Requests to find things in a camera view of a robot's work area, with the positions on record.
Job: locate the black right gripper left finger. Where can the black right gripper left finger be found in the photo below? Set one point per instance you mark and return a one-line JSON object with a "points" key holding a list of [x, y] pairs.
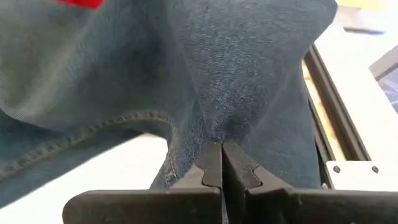
{"points": [[155, 207]]}

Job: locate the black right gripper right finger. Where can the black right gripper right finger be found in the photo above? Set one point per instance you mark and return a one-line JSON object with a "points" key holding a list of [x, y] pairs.
{"points": [[311, 207]]}

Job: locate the dark blue denim jeans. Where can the dark blue denim jeans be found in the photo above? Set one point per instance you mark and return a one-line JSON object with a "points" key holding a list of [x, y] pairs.
{"points": [[186, 62]]}

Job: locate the red plastic laundry bin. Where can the red plastic laundry bin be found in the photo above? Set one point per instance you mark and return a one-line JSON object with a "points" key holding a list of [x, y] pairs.
{"points": [[84, 3]]}

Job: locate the plywood base board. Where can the plywood base board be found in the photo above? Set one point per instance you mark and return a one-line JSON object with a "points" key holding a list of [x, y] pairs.
{"points": [[320, 115]]}

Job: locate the light wooden table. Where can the light wooden table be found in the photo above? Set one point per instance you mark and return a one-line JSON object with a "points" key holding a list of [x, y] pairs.
{"points": [[360, 3]]}

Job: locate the white metal bracket plate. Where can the white metal bracket plate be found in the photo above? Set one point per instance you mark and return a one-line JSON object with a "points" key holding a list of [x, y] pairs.
{"points": [[357, 177]]}

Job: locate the black aluminium table frame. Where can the black aluminium table frame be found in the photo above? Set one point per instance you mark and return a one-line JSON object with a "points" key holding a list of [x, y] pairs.
{"points": [[339, 109]]}

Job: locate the grey metal desk frame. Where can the grey metal desk frame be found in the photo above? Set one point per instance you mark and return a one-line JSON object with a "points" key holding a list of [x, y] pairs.
{"points": [[385, 67]]}

